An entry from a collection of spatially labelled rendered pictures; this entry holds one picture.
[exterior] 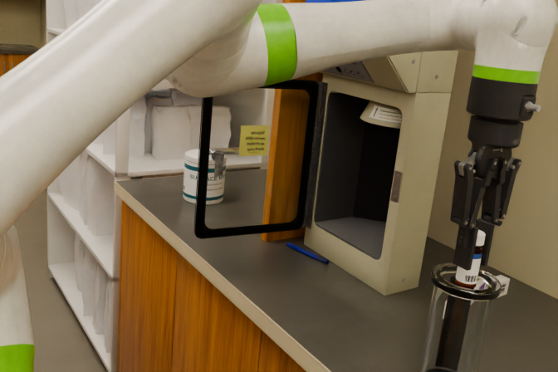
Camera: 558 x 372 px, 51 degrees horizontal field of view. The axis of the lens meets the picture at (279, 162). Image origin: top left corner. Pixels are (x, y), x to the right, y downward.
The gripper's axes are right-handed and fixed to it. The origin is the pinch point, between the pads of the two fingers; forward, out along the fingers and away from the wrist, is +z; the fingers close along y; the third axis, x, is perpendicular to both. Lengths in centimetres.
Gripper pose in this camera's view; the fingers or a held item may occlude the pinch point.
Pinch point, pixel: (473, 245)
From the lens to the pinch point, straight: 97.4
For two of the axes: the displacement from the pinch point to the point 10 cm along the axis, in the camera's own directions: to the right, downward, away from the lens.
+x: -5.5, -2.5, 7.9
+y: 8.3, -0.6, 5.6
